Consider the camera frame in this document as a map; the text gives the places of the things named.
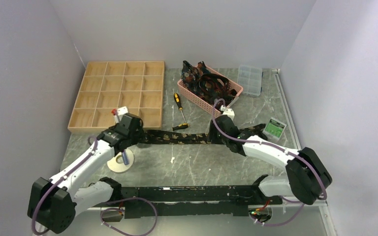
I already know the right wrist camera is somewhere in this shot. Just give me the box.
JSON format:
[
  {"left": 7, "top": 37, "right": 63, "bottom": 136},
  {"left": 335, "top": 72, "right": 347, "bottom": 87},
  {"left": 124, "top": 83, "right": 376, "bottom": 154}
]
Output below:
[{"left": 220, "top": 105, "right": 235, "bottom": 120}]

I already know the purple cable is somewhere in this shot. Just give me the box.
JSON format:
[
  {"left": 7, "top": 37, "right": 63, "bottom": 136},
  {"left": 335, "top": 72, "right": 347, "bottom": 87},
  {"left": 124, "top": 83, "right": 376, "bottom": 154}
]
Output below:
[
  {"left": 211, "top": 98, "right": 328, "bottom": 227},
  {"left": 31, "top": 137, "right": 159, "bottom": 236}
]

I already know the pink plastic basket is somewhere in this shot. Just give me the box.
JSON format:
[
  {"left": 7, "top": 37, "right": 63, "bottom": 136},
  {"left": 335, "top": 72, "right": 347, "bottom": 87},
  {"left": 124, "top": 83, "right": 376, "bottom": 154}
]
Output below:
[{"left": 177, "top": 61, "right": 244, "bottom": 116}]

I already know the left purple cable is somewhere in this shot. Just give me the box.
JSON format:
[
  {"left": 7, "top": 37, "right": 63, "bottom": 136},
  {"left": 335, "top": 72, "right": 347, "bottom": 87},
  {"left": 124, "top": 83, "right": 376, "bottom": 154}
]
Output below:
[{"left": 31, "top": 137, "right": 159, "bottom": 236}]

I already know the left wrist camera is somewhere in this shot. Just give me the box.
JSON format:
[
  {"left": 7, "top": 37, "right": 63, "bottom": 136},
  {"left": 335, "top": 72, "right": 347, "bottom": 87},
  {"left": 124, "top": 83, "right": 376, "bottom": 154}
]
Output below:
[{"left": 111, "top": 106, "right": 128, "bottom": 124}]

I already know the black yellow screwdriver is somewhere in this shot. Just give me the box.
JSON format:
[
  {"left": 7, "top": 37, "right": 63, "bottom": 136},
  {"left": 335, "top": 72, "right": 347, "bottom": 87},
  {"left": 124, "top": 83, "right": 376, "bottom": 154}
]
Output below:
[
  {"left": 172, "top": 123, "right": 189, "bottom": 131},
  {"left": 173, "top": 93, "right": 187, "bottom": 123}
]

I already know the black gold patterned tie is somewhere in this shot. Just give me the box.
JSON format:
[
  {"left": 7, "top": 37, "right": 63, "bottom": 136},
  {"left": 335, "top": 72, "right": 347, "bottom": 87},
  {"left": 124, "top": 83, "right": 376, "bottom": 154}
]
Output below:
[{"left": 138, "top": 123, "right": 269, "bottom": 145}]

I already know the white tape roll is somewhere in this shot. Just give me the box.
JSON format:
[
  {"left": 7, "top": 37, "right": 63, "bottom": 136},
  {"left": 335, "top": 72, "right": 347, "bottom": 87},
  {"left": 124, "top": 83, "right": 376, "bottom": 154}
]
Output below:
[{"left": 107, "top": 149, "right": 134, "bottom": 174}]

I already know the green screw bit box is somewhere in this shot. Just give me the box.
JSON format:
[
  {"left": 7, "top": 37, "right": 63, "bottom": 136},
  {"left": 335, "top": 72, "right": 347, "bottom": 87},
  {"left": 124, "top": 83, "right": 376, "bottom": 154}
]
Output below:
[{"left": 263, "top": 117, "right": 287, "bottom": 142}]

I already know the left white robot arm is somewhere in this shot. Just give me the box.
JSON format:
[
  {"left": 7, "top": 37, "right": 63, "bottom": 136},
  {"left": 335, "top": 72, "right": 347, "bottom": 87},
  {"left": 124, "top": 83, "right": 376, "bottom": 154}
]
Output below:
[{"left": 27, "top": 113, "right": 144, "bottom": 236}]

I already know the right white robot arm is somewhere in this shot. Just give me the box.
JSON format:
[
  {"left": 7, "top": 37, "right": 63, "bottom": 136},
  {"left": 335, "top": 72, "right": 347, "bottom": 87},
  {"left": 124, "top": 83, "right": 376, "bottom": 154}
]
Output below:
[{"left": 209, "top": 115, "right": 332, "bottom": 205}]

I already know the clear plastic organizer box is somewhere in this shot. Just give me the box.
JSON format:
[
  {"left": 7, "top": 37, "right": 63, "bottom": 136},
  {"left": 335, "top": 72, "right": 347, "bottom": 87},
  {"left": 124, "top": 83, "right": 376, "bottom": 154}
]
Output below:
[{"left": 237, "top": 65, "right": 263, "bottom": 96}]

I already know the lower black yellow screwdriver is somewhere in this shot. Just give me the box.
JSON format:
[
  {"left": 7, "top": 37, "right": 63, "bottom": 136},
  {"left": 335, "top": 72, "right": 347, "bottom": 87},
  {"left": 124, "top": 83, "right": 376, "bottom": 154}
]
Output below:
[{"left": 172, "top": 123, "right": 189, "bottom": 131}]

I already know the upper black yellow screwdriver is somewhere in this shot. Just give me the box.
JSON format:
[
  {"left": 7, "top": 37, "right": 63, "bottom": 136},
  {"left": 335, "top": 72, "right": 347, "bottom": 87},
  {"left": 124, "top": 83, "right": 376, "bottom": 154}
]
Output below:
[{"left": 173, "top": 93, "right": 187, "bottom": 123}]

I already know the pile of patterned ties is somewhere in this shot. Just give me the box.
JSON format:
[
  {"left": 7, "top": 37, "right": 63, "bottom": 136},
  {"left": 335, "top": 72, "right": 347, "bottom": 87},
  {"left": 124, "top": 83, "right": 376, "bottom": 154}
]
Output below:
[{"left": 181, "top": 60, "right": 237, "bottom": 109}]

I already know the blue red small screwdriver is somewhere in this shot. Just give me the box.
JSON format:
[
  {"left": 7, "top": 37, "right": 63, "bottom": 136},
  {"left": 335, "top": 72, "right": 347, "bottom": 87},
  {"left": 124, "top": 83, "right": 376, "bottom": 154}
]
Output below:
[{"left": 121, "top": 150, "right": 129, "bottom": 165}]

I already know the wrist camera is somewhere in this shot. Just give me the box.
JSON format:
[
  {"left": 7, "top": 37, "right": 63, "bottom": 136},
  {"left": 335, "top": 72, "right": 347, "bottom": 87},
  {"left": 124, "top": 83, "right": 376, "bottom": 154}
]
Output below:
[
  {"left": 220, "top": 105, "right": 235, "bottom": 120},
  {"left": 111, "top": 106, "right": 128, "bottom": 124}
]

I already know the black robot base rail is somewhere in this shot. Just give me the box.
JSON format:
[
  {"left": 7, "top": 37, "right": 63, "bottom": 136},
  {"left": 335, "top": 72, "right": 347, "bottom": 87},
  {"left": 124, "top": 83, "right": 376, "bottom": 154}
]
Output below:
[{"left": 115, "top": 185, "right": 282, "bottom": 219}]

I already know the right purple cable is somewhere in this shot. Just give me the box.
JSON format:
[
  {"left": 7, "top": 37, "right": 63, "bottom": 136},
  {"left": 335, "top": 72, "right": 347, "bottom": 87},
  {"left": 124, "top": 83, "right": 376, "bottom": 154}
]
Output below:
[{"left": 211, "top": 98, "right": 328, "bottom": 227}]

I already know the wooden compartment tray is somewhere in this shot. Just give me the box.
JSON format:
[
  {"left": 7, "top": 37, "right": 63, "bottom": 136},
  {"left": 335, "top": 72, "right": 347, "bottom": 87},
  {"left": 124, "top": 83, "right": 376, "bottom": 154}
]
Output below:
[{"left": 68, "top": 61, "right": 165, "bottom": 134}]

